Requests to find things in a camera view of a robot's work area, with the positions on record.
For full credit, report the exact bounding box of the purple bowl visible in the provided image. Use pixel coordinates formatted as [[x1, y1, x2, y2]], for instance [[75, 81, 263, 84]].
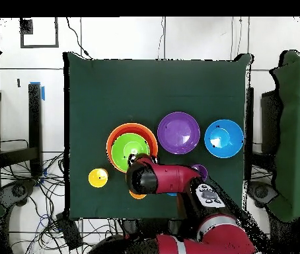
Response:
[[157, 111, 201, 155]]

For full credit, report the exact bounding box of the dark green table cloth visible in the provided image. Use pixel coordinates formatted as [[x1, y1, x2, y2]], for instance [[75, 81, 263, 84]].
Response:
[[63, 51, 254, 222]]

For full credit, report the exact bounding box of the green bowl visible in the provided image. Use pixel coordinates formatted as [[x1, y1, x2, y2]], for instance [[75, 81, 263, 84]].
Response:
[[110, 132, 151, 173]]

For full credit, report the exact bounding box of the blue tape strip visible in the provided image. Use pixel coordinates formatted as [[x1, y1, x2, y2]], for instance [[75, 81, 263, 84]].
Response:
[[29, 81, 46, 101]]

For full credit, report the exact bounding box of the tangle of black cables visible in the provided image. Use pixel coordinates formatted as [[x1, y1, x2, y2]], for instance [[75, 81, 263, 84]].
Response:
[[0, 138, 124, 254]]

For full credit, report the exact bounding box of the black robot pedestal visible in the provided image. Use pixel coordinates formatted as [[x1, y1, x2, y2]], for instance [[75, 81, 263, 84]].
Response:
[[122, 218, 184, 239]]

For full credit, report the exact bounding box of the black floor cable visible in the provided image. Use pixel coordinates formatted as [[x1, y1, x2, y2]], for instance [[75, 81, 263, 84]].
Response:
[[65, 17, 93, 60]]

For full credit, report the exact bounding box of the black power strip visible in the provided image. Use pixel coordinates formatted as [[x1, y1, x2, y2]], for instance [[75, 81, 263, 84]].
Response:
[[56, 211, 83, 251]]

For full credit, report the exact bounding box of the orange cup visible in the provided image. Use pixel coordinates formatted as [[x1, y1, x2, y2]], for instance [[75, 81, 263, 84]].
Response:
[[128, 189, 147, 200]]

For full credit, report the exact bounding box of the black metal stand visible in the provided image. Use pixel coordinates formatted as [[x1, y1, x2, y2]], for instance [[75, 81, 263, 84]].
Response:
[[0, 82, 44, 177]]

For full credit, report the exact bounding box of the large blue bowl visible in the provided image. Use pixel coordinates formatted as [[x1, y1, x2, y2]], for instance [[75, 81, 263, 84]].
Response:
[[204, 119, 244, 159]]

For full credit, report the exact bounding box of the black square frame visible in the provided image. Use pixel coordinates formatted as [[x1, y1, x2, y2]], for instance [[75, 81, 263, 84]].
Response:
[[19, 17, 59, 49]]

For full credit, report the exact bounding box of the yellow cup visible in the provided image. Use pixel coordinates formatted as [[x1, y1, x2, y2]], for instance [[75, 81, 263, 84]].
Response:
[[88, 167, 109, 187]]

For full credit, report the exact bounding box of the purple cup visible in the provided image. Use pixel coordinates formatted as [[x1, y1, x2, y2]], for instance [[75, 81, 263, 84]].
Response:
[[190, 164, 209, 183]]

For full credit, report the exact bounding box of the large orange bowl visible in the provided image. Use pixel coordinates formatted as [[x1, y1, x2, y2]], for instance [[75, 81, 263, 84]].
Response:
[[106, 122, 159, 175]]

